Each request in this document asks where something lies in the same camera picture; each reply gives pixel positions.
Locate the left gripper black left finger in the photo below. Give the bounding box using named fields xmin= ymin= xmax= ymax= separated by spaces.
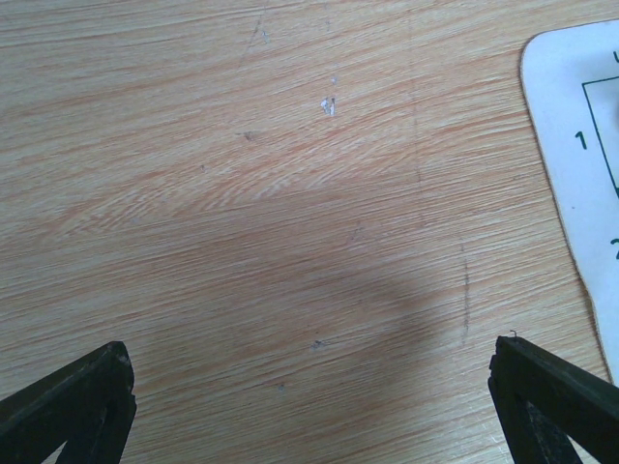
xmin=1 ymin=341 xmax=136 ymax=463

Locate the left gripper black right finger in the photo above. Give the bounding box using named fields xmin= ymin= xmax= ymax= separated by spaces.
xmin=487 ymin=336 xmax=618 ymax=463

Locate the green white chess board mat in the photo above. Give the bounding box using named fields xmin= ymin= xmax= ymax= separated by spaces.
xmin=520 ymin=20 xmax=618 ymax=382

